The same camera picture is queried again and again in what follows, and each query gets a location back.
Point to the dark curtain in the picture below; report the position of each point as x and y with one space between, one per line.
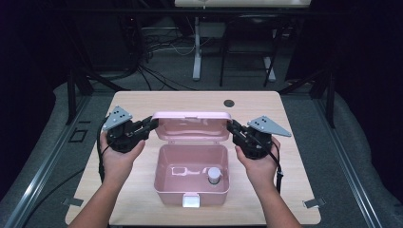
370 79
25 79

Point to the small white-capped bottle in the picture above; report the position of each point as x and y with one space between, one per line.
214 174

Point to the grey tape strip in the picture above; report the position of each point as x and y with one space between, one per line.
74 201
313 203

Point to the grey control box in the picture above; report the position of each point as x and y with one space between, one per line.
212 30

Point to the person's right hand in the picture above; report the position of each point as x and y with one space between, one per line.
263 172

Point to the white desk with legs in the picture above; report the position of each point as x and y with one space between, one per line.
197 63

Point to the dark round table grommet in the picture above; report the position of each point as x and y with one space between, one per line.
229 103

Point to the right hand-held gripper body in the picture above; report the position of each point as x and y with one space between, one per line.
258 145

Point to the black chair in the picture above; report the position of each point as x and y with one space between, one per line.
250 44

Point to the person's left hand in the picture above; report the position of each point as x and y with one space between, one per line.
118 167

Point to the aluminium rail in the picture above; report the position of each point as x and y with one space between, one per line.
47 164
348 167

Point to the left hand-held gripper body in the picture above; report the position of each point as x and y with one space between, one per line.
123 139

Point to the black metal frame stand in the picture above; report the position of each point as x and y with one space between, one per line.
71 104
331 107

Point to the dark equipment tower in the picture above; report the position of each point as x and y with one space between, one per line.
133 41

